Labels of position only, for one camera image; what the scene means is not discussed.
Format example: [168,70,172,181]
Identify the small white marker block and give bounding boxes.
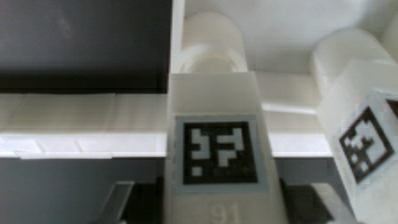
[161,11,291,224]

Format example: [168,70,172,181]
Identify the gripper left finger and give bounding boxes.
[94,181,161,224]

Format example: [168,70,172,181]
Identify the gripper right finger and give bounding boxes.
[278,180,362,224]

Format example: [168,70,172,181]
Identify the white U-shaped obstacle frame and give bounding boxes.
[0,94,332,159]

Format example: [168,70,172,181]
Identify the white chair leg block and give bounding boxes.
[310,29,398,224]

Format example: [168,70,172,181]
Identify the white chair seat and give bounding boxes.
[170,0,398,114]

